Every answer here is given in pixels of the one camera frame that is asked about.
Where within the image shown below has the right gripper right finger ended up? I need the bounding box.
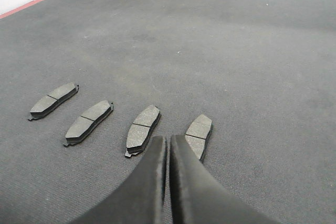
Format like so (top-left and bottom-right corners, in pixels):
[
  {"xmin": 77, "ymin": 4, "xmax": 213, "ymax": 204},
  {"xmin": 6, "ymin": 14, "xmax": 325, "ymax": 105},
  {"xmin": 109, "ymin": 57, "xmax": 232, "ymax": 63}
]
[{"xmin": 169, "ymin": 135, "xmax": 275, "ymax": 223}]

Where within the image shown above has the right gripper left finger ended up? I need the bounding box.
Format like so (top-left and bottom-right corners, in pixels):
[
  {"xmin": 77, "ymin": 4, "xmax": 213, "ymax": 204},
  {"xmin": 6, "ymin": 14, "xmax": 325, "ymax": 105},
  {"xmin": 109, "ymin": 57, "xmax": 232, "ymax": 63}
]
[{"xmin": 71, "ymin": 136, "xmax": 167, "ymax": 223}]

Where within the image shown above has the brake pad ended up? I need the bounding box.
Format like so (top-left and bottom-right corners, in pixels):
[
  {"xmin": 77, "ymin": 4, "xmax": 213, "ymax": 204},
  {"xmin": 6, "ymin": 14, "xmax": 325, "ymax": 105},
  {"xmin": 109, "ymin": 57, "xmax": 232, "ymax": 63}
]
[
  {"xmin": 125, "ymin": 105, "xmax": 161, "ymax": 158},
  {"xmin": 185, "ymin": 114, "xmax": 213, "ymax": 162},
  {"xmin": 63, "ymin": 100, "xmax": 114, "ymax": 147},
  {"xmin": 27, "ymin": 82, "xmax": 79, "ymax": 121}
]

